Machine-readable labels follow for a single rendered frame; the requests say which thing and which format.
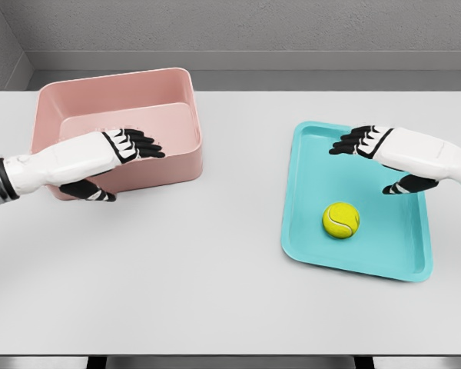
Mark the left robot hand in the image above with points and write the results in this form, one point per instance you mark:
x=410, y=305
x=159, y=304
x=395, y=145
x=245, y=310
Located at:
x=86, y=153

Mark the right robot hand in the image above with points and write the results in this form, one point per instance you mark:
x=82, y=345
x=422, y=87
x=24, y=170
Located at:
x=407, y=151

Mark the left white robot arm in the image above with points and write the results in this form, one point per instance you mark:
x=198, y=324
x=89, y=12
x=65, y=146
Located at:
x=13, y=178

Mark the pink plastic basket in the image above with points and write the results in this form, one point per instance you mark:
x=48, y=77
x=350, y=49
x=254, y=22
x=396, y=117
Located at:
x=146, y=127

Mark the yellow tennis ball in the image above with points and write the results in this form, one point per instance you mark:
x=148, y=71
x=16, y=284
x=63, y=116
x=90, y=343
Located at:
x=340, y=220

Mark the blue plastic tray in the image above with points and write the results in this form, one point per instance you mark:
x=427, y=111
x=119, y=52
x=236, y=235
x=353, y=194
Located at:
x=372, y=246

